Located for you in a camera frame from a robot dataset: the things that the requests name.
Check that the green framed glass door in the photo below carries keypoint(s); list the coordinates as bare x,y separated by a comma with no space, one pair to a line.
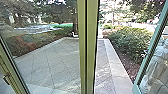
150,53
88,46

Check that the tree trunk outside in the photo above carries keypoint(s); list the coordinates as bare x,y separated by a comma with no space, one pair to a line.
75,18

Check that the green bush outside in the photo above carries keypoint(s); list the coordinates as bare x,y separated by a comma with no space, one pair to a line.
130,41

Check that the white garden bench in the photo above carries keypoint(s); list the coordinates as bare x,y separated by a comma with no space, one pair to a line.
75,34

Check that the low green hedge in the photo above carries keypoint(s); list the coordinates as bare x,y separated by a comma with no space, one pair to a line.
61,31

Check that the white garden statue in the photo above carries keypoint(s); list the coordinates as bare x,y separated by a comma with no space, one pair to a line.
156,71

